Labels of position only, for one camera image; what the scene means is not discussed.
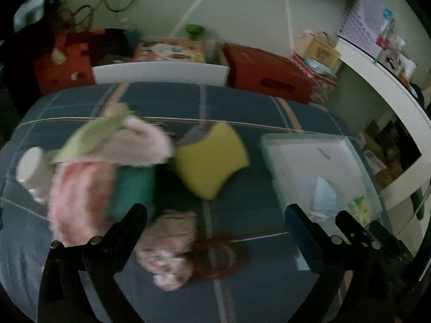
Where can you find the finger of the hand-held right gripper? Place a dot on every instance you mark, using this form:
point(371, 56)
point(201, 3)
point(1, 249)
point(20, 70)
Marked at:
point(348, 225)

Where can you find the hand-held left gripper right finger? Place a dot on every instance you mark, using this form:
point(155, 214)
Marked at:
point(303, 242)

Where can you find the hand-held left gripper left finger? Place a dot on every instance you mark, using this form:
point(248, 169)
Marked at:
point(133, 228)

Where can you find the teal tissue pack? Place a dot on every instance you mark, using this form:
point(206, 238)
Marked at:
point(131, 188)

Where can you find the pink floral cloth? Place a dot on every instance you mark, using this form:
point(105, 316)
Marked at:
point(168, 252)

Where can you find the pink white fluffy scrunchie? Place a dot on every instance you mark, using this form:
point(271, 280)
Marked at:
point(80, 198)

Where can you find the clear plastic bin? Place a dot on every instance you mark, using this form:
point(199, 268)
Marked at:
point(303, 161)

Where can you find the pale pink fluffy cloth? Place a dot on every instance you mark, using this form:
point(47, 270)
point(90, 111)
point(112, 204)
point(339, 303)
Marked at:
point(144, 141)

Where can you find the yellow sponge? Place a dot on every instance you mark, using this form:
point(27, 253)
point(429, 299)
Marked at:
point(208, 165)

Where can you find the light green cloth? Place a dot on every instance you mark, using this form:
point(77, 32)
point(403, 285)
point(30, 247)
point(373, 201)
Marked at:
point(97, 134)

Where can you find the lavender cloth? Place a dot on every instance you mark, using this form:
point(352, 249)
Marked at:
point(193, 135)

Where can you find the blue face mask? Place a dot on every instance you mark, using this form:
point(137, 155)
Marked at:
point(325, 191)

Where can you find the white cup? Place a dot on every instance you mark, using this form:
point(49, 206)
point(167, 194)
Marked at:
point(30, 171)

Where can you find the white desk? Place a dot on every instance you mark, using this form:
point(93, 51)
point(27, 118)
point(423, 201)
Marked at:
point(387, 84)

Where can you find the white bed board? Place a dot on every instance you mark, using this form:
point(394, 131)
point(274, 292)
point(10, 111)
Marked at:
point(161, 72)

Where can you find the red felt bag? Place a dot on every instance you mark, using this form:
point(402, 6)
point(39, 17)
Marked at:
point(60, 70)

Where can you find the red cardboard box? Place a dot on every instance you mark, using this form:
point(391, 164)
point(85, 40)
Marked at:
point(266, 70)

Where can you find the orange toy box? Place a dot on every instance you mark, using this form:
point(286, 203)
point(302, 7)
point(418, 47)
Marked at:
point(168, 50)

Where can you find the white drawer organizer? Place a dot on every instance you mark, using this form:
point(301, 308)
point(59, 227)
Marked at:
point(360, 23)

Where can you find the green dumbbell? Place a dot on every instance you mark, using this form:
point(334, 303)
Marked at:
point(192, 28)

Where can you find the lit screen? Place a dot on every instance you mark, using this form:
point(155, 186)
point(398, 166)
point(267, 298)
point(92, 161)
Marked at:
point(28, 10)

